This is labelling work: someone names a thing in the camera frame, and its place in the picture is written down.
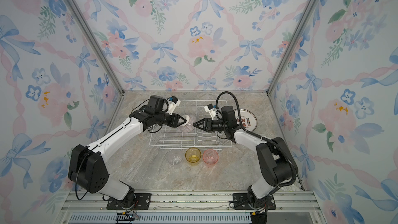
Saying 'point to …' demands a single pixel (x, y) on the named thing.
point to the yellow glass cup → (193, 155)
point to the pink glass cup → (210, 156)
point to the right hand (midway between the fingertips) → (195, 125)
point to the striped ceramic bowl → (188, 126)
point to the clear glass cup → (175, 157)
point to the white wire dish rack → (188, 135)
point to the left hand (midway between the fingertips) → (183, 118)
